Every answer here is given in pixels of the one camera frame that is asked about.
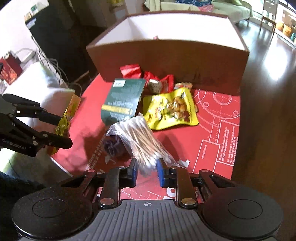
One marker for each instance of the wooden chair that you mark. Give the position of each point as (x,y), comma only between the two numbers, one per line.
(270,8)

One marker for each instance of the red cardboard mat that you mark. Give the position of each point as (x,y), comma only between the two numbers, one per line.
(211,145)

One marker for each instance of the red gift bag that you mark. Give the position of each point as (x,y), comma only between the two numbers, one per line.
(10,67)

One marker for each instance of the brown white storage box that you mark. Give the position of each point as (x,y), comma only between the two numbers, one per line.
(203,48)

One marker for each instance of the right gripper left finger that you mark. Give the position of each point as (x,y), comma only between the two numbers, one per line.
(104,188)

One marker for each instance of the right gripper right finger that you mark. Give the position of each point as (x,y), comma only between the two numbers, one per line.
(191,189)

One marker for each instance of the red snack packet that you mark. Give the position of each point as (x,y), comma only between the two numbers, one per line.
(131,71)
(158,86)

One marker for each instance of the dark green packet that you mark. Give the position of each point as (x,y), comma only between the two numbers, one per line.
(122,100)

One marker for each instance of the green covered sofa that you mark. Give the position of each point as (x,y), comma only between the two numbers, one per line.
(235,10)

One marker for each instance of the black cabinet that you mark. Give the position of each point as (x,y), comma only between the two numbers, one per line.
(62,36)

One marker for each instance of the cotton swab bag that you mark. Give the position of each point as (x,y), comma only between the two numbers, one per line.
(138,137)

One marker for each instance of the small yellow packet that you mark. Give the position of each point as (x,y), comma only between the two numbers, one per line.
(64,104)

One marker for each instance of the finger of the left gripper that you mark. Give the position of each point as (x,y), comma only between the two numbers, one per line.
(54,140)
(21,107)

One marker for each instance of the yellow bucket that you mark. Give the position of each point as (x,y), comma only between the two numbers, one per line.
(287,30)

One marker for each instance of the yellow snack bag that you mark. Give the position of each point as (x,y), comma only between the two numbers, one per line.
(170,109)

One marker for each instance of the dark purple object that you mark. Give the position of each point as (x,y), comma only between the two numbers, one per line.
(114,146)

